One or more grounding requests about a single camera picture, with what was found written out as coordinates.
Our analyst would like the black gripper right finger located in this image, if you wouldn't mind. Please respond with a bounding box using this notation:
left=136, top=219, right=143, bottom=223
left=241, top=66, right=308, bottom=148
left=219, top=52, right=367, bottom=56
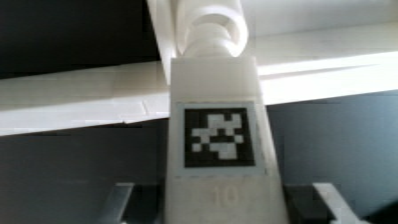
left=285, top=183, right=372, bottom=224

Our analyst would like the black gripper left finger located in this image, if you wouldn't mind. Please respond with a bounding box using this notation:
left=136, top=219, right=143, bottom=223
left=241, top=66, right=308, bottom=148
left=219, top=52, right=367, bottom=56
left=97, top=182, right=163, bottom=224

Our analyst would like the white square tabletop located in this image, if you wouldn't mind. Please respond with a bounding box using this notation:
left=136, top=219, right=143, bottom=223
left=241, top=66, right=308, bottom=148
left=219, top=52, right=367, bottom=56
left=147, top=0, right=398, bottom=71

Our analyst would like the white U-shaped obstacle fence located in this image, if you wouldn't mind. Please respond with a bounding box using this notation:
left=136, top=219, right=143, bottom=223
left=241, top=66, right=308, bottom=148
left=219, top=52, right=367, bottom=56
left=0, top=51, right=398, bottom=136

